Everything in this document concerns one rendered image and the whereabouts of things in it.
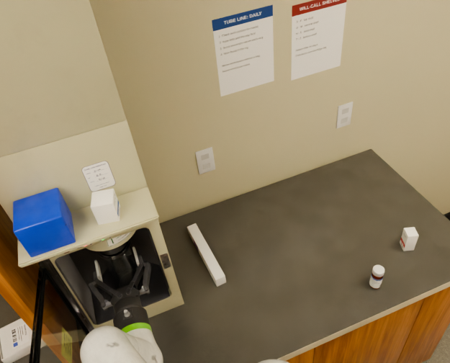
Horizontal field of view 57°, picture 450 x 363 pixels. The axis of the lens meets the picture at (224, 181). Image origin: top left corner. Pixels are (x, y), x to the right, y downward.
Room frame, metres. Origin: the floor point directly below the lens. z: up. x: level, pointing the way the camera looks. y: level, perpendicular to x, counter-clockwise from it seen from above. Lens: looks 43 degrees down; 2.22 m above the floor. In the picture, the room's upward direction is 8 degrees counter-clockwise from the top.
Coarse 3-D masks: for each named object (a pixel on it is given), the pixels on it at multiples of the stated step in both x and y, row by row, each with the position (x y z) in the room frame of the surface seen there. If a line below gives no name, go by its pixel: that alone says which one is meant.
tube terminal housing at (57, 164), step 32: (96, 128) 0.76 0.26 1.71; (128, 128) 0.78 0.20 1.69; (0, 160) 0.70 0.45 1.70; (32, 160) 0.72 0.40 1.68; (64, 160) 0.73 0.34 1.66; (96, 160) 0.75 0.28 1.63; (128, 160) 0.77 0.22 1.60; (0, 192) 0.69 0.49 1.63; (32, 192) 0.71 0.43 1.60; (64, 192) 0.72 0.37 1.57; (128, 192) 0.76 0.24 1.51; (160, 256) 0.77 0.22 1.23
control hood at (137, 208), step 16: (144, 192) 0.75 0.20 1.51; (128, 208) 0.70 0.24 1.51; (144, 208) 0.70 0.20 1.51; (80, 224) 0.67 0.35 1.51; (96, 224) 0.67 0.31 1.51; (112, 224) 0.66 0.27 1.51; (128, 224) 0.65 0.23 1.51; (144, 224) 0.66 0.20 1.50; (80, 240) 0.63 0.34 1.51; (96, 240) 0.62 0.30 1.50; (48, 256) 0.59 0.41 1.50
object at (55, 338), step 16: (48, 288) 0.63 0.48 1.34; (48, 304) 0.59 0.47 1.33; (64, 304) 0.65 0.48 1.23; (48, 320) 0.55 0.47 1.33; (64, 320) 0.60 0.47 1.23; (32, 336) 0.47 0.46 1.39; (48, 336) 0.51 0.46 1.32; (64, 336) 0.56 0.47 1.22; (80, 336) 0.62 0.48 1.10; (32, 352) 0.44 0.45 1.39; (48, 352) 0.47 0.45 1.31; (64, 352) 0.51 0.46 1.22
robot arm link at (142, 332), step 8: (128, 328) 0.55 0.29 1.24; (136, 328) 0.54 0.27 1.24; (144, 328) 0.55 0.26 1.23; (136, 336) 0.52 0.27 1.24; (144, 336) 0.52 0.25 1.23; (152, 336) 0.53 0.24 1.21; (144, 344) 0.49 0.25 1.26; (152, 344) 0.50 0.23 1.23; (144, 352) 0.47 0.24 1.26; (152, 352) 0.47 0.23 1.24; (160, 352) 0.49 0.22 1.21; (152, 360) 0.46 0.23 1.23; (160, 360) 0.47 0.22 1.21
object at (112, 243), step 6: (126, 234) 0.78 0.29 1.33; (132, 234) 0.79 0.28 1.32; (108, 240) 0.76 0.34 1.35; (114, 240) 0.76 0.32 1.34; (120, 240) 0.76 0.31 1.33; (126, 240) 0.77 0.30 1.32; (90, 246) 0.76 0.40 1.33; (96, 246) 0.75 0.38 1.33; (102, 246) 0.75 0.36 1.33; (108, 246) 0.75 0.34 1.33; (114, 246) 0.75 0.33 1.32
